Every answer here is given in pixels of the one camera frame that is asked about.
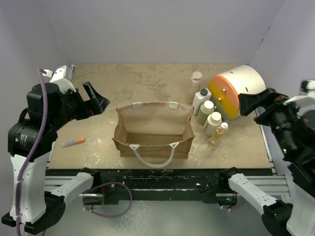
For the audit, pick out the beige pump dispenser bottle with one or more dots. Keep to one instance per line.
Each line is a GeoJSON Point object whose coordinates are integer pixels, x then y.
{"type": "Point", "coordinates": [194, 86]}

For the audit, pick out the small clear amber bottle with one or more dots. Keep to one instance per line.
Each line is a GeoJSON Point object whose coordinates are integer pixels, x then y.
{"type": "Point", "coordinates": [218, 134]}

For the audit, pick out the grey orange marker pen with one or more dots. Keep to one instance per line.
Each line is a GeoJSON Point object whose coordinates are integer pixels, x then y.
{"type": "Point", "coordinates": [73, 142]}

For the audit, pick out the brown burlap canvas bag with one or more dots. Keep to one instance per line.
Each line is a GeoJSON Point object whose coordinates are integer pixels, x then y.
{"type": "Point", "coordinates": [154, 132]}

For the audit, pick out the cream lidded jar bottle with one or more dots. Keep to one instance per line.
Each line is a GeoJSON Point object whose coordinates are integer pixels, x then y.
{"type": "Point", "coordinates": [211, 124]}

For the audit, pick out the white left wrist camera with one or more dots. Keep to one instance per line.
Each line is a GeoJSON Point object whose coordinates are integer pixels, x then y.
{"type": "Point", "coordinates": [61, 77]}

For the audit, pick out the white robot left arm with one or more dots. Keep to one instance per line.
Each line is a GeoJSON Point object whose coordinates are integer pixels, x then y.
{"type": "Point", "coordinates": [29, 143]}

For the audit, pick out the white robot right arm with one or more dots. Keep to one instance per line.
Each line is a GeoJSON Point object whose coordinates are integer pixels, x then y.
{"type": "Point", "coordinates": [295, 136]}

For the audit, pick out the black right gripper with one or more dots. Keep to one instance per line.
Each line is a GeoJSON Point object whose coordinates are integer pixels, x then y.
{"type": "Point", "coordinates": [268, 98]}

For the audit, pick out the aluminium extrusion frame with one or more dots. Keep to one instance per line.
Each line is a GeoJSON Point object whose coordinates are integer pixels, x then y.
{"type": "Point", "coordinates": [272, 185]}

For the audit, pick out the white cylinder orange yellow end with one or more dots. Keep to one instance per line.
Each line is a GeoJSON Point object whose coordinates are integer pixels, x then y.
{"type": "Point", "coordinates": [225, 88]}

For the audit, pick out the pale green lotion bottle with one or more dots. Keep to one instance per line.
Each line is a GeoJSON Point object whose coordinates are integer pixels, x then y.
{"type": "Point", "coordinates": [206, 109]}

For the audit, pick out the white rectangular bottle grey cap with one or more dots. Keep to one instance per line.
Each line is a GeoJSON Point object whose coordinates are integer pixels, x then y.
{"type": "Point", "coordinates": [199, 98]}

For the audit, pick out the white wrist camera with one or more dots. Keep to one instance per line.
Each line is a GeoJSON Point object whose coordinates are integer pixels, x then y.
{"type": "Point", "coordinates": [61, 77]}
{"type": "Point", "coordinates": [306, 96]}

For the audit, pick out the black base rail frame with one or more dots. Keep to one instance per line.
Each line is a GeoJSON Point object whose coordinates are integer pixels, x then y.
{"type": "Point", "coordinates": [200, 185]}

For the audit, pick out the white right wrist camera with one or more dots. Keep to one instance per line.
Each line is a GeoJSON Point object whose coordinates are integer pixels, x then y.
{"type": "Point", "coordinates": [306, 96]}

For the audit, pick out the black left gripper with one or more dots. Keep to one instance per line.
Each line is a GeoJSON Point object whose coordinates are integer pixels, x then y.
{"type": "Point", "coordinates": [97, 105]}

